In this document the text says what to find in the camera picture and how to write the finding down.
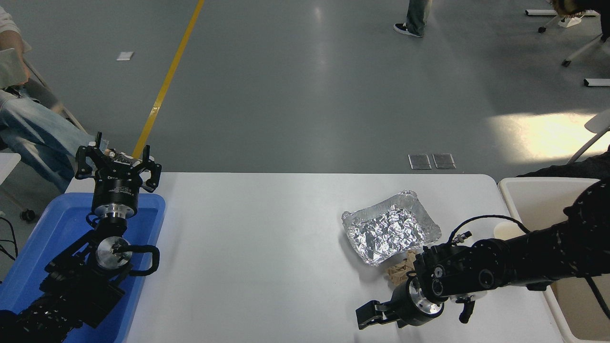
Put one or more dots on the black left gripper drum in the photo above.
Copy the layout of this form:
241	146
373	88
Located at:
117	186

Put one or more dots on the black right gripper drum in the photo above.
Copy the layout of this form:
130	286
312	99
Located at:
405	309

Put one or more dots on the pale paper cup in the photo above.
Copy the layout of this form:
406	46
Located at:
506	231

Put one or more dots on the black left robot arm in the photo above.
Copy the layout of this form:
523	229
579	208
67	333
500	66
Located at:
71	286

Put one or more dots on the crumpled tan paper ball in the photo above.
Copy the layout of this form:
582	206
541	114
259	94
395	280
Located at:
399	271

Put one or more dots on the seated person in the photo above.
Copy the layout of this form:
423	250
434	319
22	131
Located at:
33	128

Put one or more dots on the blue plastic tray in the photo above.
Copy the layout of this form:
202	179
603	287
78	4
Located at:
52	228

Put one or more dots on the grey chair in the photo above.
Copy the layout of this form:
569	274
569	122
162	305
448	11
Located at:
43	95

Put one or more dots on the white side table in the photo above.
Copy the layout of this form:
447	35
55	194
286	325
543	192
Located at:
7	164

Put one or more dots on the silver foil tray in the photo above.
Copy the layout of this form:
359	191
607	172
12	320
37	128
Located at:
388	228

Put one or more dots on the black caster wheel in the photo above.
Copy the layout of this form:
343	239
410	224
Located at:
27	215

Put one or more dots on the metal floor plate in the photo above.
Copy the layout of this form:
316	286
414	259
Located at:
420	161
444	161

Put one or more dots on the large pale bin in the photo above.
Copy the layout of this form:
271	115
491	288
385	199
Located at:
538	200

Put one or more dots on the person in dark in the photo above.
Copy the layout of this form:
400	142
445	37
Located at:
576	169

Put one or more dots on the walking person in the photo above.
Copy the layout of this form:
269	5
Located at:
417	16

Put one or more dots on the white floor bar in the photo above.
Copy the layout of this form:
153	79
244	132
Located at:
596	82

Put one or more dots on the white chair base with casters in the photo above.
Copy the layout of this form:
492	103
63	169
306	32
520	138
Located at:
584	50

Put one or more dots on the white power strip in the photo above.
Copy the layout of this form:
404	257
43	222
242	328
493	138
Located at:
570	22

